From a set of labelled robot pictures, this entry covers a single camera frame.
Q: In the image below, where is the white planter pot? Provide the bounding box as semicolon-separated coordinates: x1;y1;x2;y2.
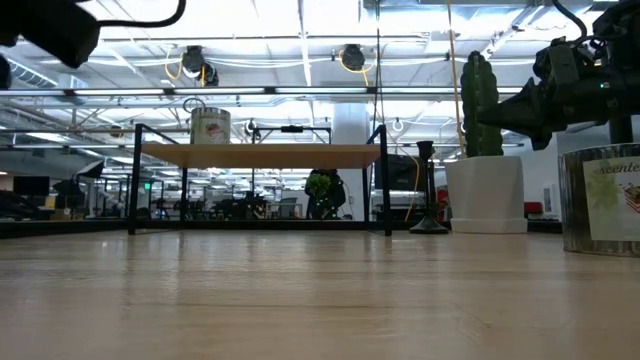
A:
444;154;529;235

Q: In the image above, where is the tall green cactus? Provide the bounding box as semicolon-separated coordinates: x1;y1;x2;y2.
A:
459;49;505;159

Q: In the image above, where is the silver scented candle tin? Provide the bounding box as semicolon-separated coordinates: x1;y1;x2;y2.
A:
558;143;640;259
189;107;232;146

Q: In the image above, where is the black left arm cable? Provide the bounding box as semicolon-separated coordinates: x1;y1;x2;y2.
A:
97;0;187;29

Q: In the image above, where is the black screen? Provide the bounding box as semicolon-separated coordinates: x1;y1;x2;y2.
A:
373;153;429;192

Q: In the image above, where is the yellow floor cable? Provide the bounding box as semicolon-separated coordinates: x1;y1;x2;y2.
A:
403;149;421;222

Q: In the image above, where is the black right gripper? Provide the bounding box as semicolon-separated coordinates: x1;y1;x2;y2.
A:
477;37;640;152

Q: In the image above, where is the wooden shelf with black frame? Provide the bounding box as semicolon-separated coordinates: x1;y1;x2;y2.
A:
127;123;393;237

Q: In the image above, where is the black candlestick holder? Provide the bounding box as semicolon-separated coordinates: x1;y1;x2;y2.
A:
409;140;450;235

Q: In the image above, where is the person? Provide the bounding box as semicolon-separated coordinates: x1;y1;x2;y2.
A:
304;168;347;221

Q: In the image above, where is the yellow hanging cable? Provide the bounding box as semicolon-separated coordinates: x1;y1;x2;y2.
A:
446;0;467;160

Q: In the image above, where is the black ceiling cable reel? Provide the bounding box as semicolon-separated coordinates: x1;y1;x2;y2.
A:
341;43;368;72
180;44;220;87

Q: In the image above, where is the green potted plant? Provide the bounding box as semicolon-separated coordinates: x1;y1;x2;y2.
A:
305;173;332;220

